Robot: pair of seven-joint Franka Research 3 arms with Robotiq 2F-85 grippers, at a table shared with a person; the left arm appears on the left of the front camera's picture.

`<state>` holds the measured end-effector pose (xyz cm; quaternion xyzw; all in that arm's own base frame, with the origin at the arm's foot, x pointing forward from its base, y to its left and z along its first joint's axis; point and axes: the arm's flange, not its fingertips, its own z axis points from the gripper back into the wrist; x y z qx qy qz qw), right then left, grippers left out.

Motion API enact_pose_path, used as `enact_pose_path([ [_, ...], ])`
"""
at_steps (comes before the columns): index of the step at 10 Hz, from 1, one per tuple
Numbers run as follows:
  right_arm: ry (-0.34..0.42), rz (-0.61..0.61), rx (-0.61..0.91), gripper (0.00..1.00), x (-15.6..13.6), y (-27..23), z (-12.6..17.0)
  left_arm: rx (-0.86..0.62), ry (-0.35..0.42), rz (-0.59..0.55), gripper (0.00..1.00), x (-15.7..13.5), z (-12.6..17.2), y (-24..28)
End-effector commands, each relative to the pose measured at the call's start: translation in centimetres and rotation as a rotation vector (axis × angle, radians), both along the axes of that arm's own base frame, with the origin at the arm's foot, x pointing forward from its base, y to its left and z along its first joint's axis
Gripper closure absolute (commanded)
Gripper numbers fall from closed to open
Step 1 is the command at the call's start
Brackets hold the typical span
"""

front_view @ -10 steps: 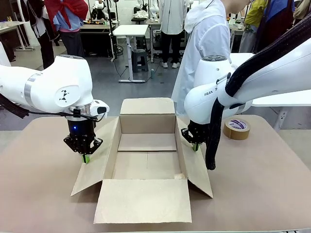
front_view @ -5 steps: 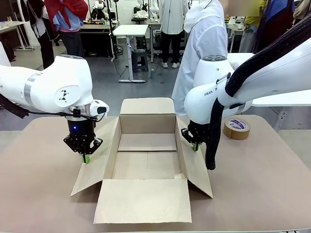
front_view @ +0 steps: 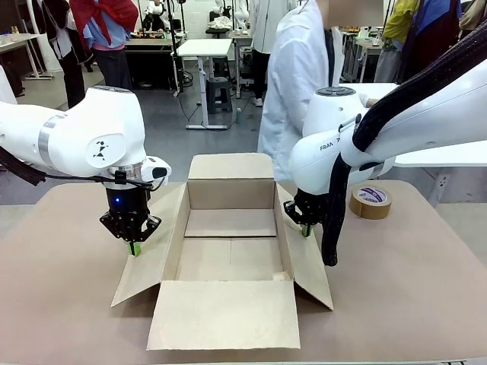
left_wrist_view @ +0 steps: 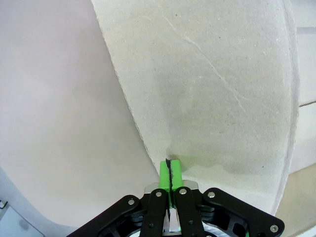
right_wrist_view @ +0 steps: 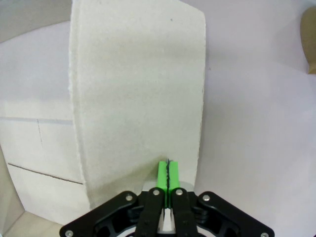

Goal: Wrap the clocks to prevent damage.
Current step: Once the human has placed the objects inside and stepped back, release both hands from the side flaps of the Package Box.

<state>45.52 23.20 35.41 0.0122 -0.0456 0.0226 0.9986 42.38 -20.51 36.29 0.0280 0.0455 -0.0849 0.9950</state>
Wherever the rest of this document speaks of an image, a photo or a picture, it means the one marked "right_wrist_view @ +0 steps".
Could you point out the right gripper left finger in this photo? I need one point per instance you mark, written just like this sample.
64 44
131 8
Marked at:
150 212

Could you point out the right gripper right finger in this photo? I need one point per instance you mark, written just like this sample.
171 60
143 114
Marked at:
184 212

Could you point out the white foam sheet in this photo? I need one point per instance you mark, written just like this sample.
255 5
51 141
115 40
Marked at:
135 86

